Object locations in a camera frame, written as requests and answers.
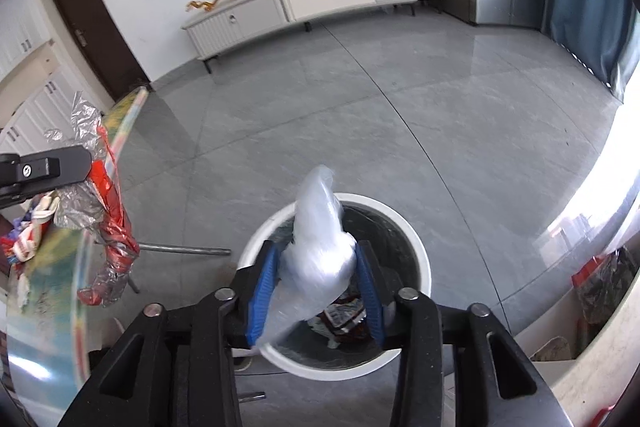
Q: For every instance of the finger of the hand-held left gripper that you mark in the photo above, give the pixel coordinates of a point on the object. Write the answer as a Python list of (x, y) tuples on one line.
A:
[(55, 168)]

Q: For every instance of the dark brown door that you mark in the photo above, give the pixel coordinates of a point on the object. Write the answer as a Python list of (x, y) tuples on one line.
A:
[(95, 32)]

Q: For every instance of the clear plastic bag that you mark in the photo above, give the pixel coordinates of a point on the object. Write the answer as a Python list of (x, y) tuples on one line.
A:
[(315, 257)]

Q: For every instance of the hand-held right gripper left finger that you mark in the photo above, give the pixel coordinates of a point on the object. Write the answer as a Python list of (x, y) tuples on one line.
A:
[(262, 293)]

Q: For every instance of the metal table leg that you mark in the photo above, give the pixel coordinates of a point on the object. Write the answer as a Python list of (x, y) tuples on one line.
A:
[(190, 249)]

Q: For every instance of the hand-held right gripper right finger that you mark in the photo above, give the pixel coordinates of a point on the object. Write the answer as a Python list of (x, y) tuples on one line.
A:
[(373, 303)]

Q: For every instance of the red and clear plastic wrapper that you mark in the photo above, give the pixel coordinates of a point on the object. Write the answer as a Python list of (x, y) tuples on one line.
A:
[(118, 248)]

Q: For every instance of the red box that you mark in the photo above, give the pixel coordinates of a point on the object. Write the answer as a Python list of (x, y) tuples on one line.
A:
[(590, 274)]

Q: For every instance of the crumpled colourful packet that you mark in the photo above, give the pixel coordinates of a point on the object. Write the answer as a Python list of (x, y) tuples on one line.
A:
[(25, 248)]

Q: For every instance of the white panelled cabinets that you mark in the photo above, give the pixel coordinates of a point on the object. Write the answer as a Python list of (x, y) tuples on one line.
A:
[(30, 107)]

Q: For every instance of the white round trash bin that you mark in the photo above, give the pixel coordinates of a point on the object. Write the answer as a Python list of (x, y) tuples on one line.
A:
[(325, 369)]

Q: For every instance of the floral printed tablecloth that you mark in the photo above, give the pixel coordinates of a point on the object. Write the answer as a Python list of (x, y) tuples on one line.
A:
[(45, 307)]

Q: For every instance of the red and white snack wrapper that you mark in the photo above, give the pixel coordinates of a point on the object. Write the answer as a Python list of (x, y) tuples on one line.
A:
[(345, 318)]

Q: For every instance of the dark plastic bag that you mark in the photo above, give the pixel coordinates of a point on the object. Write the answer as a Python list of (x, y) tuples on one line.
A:
[(612, 294)]

